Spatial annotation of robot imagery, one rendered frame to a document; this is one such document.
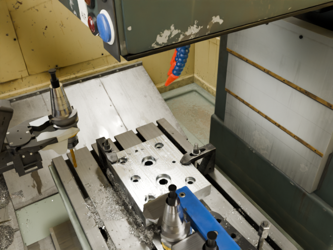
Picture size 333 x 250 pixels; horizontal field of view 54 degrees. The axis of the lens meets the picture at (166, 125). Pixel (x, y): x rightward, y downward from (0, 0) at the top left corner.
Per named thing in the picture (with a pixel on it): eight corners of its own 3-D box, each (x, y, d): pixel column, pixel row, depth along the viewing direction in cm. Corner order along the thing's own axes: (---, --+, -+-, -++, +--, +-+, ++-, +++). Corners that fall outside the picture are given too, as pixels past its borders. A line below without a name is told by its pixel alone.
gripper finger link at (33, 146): (58, 134, 73) (17, 143, 71) (56, 128, 72) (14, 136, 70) (59, 148, 69) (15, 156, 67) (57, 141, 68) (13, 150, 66)
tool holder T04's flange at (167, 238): (195, 238, 62) (195, 230, 61) (166, 251, 60) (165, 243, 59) (181, 214, 67) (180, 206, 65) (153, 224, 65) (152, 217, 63)
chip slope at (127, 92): (23, 240, 129) (1, 197, 113) (-3, 146, 176) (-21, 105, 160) (206, 158, 164) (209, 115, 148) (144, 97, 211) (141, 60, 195)
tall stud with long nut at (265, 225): (258, 257, 91) (265, 228, 83) (251, 249, 93) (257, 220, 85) (265, 252, 92) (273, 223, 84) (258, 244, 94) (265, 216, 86)
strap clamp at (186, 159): (183, 185, 113) (184, 153, 104) (178, 179, 115) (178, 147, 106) (214, 170, 118) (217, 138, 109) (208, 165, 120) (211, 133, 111)
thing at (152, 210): (150, 226, 64) (150, 224, 63) (138, 208, 67) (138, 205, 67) (181, 211, 66) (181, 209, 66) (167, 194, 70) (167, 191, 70)
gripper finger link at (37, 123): (69, 126, 82) (34, 143, 77) (63, 106, 78) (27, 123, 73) (75, 131, 80) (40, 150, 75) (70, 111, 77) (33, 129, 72)
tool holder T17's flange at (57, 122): (83, 122, 73) (81, 112, 72) (58, 133, 70) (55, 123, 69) (70, 110, 77) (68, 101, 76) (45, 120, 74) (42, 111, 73)
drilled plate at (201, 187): (146, 227, 95) (144, 216, 92) (107, 167, 115) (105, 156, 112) (210, 194, 104) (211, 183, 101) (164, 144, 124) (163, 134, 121)
